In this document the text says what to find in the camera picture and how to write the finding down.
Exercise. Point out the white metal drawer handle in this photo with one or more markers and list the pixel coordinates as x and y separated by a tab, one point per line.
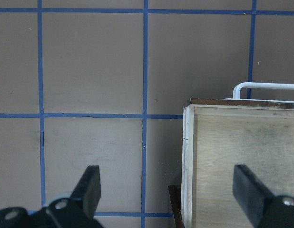
259	85

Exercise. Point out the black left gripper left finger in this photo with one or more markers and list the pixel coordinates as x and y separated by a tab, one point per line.
75	211

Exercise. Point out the dark brown drawer cabinet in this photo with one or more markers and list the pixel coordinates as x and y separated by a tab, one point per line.
175	201

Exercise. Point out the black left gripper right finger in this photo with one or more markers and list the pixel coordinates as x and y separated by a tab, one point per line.
262	207

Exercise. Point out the open wooden drawer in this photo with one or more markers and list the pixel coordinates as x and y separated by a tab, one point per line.
221	133

